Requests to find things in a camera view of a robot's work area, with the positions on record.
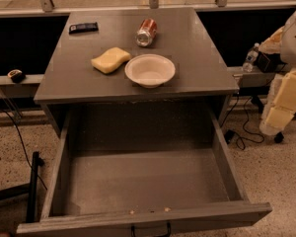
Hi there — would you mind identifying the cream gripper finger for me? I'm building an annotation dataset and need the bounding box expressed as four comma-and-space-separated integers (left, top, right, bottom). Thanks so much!
259, 107, 294, 135

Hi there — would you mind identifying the white bowl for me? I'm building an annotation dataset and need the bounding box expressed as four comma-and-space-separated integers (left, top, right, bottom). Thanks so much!
124, 54, 176, 88

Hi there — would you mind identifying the black tape measure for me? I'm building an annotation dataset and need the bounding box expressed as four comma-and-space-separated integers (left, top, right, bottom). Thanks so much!
8, 69, 26, 83

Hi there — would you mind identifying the black box on ledge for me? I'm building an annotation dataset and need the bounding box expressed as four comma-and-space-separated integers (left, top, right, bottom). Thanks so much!
257, 52, 280, 73

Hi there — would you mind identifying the black metal stand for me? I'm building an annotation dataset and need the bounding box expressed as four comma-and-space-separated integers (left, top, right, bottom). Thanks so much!
0, 151, 44, 223

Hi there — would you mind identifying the grey drawer cabinet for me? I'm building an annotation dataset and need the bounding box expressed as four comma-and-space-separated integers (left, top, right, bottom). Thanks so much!
35, 8, 238, 131

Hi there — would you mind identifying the black drawer handle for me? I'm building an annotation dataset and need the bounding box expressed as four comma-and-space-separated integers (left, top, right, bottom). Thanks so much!
130, 222, 172, 237

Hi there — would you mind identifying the clear water bottle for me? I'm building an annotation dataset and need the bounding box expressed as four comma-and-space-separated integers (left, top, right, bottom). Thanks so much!
243, 42, 259, 72

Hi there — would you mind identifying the yellow sponge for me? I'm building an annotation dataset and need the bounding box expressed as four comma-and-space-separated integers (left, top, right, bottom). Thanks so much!
91, 47, 131, 74

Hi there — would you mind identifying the open grey top drawer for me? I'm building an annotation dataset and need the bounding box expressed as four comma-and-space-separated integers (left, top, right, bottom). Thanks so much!
17, 100, 271, 237

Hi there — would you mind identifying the black floor cable left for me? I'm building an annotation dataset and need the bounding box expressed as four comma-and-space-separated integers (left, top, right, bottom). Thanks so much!
0, 107, 48, 192

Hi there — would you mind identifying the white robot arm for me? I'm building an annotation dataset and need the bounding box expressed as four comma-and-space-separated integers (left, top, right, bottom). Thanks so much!
259, 11, 296, 135

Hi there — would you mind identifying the red soda can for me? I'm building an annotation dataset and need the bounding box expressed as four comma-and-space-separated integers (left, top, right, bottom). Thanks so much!
135, 18, 157, 47

